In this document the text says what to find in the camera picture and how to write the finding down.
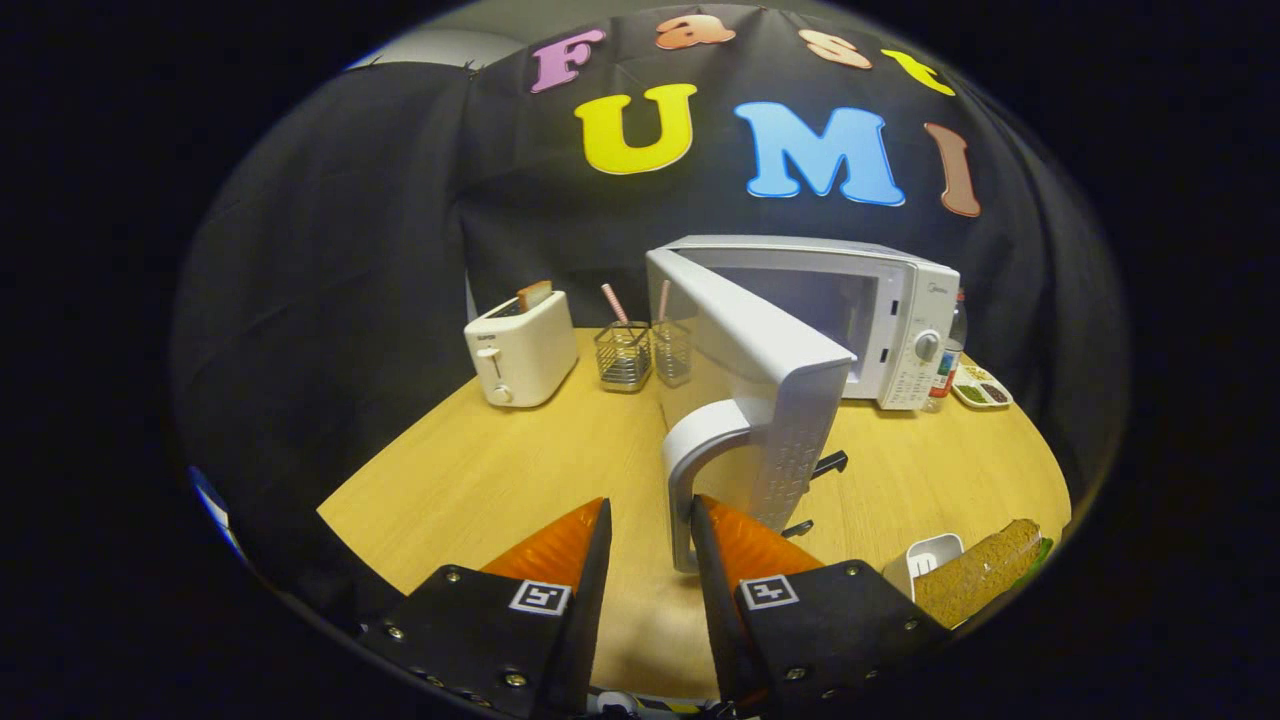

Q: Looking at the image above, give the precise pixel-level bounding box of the clear plastic water bottle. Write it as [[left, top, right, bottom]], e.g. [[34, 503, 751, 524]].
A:
[[925, 290, 969, 413]]

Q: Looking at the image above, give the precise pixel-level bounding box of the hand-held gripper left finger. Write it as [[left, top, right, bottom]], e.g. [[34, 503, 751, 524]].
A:
[[355, 497, 613, 719]]

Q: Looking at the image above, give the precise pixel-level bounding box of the white divided bean dish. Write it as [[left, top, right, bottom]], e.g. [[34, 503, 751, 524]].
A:
[[950, 362, 1014, 411]]

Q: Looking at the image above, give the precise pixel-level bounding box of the brown bread lettuce sandwich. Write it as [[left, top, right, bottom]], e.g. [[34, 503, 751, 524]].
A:
[[912, 518, 1056, 629]]

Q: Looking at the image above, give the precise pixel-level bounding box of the white plastic tray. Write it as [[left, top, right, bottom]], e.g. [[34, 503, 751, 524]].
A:
[[882, 533, 966, 601]]

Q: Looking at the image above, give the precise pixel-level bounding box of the white microwave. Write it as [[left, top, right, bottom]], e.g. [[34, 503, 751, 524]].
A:
[[645, 235, 961, 574]]

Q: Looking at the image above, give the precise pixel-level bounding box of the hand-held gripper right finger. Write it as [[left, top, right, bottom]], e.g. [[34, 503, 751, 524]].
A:
[[690, 495, 951, 716]]

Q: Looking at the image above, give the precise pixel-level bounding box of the white toaster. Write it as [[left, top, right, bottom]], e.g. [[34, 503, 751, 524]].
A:
[[463, 290, 579, 408]]

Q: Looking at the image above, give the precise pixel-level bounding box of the wire mesh holder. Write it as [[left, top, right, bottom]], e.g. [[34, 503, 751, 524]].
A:
[[594, 320, 653, 393]]

